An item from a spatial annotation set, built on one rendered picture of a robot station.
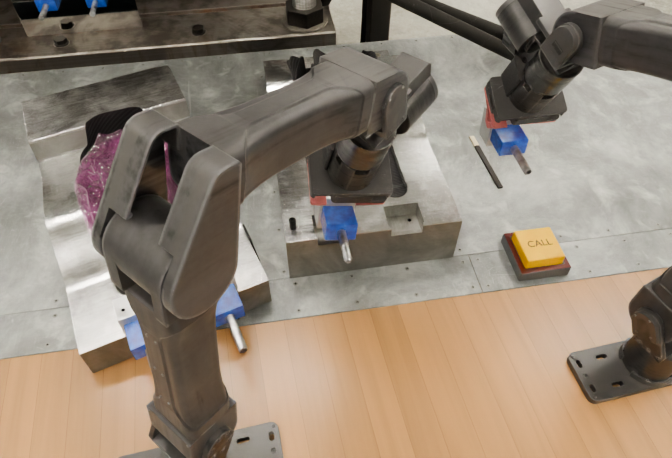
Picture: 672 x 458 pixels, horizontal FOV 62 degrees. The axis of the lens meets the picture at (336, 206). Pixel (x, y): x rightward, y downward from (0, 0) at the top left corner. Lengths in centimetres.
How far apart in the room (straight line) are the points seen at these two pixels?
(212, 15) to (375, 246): 87
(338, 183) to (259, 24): 85
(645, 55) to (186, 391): 55
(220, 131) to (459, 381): 52
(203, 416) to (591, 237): 68
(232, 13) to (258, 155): 112
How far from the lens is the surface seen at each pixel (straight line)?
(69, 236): 89
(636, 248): 102
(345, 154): 61
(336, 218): 74
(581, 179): 109
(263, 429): 76
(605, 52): 68
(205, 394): 57
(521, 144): 90
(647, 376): 86
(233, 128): 41
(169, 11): 156
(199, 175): 37
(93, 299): 85
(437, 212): 84
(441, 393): 79
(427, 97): 64
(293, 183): 88
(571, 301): 91
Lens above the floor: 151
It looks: 48 degrees down
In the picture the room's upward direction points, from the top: straight up
